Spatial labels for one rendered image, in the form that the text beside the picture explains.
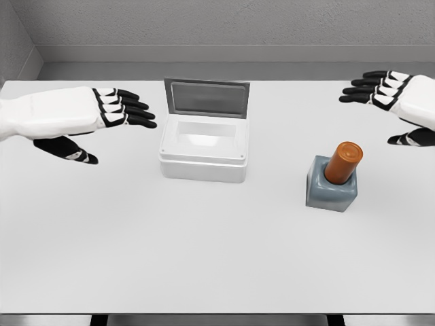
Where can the grey hinged box lid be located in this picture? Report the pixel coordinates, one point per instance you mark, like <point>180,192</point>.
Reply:
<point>207,96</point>

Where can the white rectangular storage box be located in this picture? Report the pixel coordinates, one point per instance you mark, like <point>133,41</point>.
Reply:
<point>203,159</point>

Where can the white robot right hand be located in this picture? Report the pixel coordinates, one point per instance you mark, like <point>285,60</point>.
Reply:
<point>414,98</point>

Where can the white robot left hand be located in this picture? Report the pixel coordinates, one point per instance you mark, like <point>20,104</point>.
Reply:
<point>61,112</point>

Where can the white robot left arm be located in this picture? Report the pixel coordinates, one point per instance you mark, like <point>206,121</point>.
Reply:
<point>7,117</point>

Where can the grey bottle with orange cap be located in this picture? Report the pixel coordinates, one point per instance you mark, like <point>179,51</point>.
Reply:
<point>331,192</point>

